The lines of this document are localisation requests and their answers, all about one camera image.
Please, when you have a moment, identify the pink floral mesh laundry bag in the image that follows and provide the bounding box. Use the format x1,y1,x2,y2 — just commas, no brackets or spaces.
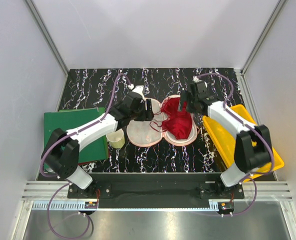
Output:
126,95,200,147

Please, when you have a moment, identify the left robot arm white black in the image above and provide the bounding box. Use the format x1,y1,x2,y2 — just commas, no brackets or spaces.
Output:
40,85,153,198

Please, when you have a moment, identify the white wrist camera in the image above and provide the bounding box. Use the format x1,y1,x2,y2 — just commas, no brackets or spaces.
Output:
193,76,201,83
127,84,145,98

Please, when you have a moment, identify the green binder folder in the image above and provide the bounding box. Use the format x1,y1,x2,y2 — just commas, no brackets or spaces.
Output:
42,107,109,173

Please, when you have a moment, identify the yellow plastic tray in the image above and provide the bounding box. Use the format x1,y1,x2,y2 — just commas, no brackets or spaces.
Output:
203,116,285,179

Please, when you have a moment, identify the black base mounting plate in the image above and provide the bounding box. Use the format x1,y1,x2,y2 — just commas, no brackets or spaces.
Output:
36,171,276,209

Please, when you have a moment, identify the cream ceramic mug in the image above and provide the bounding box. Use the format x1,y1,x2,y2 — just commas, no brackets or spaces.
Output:
106,129,125,149

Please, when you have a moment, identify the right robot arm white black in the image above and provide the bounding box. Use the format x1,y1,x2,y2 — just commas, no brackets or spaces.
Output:
178,81,275,199

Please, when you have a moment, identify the red lace bra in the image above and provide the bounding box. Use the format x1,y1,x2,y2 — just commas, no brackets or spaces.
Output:
149,97,193,140

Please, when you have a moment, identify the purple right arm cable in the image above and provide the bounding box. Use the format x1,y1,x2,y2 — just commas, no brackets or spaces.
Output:
192,72,275,218

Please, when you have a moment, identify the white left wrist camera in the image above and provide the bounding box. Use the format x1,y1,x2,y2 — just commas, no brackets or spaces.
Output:
127,84,145,98

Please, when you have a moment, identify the red folder under binder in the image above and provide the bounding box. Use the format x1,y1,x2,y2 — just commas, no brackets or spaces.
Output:
78,147,110,166

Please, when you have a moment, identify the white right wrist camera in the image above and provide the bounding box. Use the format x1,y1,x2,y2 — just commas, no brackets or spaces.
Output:
193,76,201,83

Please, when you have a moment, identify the aluminium rail frame front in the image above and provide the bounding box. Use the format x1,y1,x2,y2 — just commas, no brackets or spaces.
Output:
11,173,296,240

